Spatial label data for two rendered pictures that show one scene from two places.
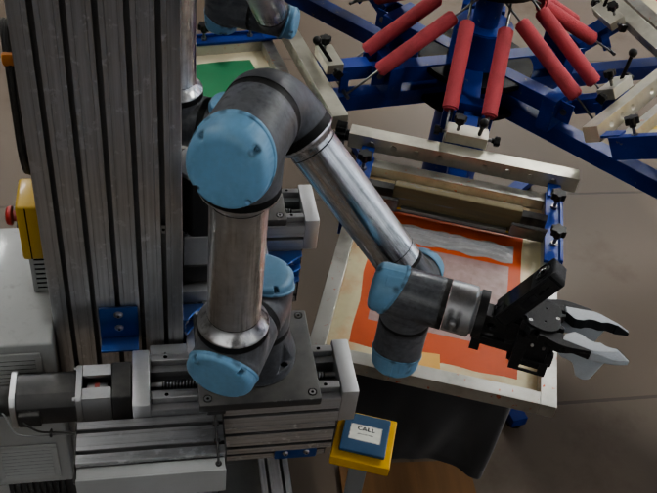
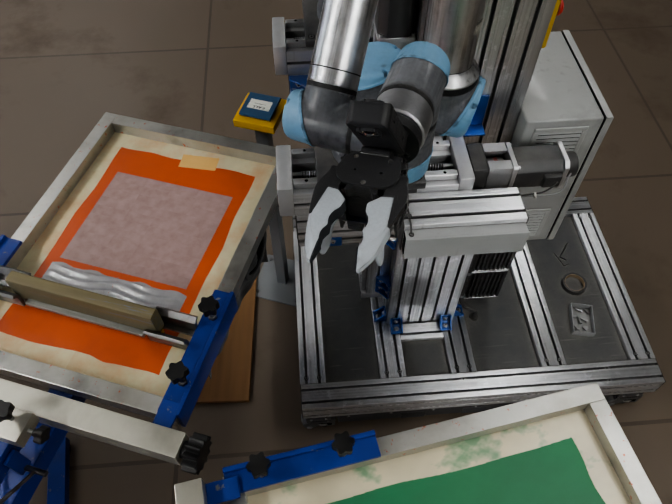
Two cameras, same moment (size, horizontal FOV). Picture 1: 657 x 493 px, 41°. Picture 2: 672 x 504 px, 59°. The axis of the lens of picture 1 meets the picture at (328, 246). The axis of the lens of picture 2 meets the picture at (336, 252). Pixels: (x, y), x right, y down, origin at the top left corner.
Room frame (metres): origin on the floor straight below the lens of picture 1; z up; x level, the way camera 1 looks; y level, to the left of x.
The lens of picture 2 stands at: (2.48, 0.34, 2.16)
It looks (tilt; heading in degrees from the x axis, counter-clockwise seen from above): 54 degrees down; 190
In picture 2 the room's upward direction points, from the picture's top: straight up
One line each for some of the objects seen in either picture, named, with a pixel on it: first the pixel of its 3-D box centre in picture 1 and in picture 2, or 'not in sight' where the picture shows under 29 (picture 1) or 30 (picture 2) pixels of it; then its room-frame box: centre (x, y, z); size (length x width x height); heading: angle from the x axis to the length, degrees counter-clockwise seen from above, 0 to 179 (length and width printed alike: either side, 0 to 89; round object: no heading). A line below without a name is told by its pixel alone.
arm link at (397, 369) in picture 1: (402, 332); not in sight; (0.93, -0.13, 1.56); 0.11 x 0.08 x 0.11; 169
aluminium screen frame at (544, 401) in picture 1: (445, 270); (136, 242); (1.71, -0.31, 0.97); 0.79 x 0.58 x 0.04; 174
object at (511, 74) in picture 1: (474, 64); not in sight; (2.76, -0.41, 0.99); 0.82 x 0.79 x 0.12; 174
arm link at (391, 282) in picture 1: (409, 295); not in sight; (0.91, -0.13, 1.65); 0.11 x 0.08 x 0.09; 79
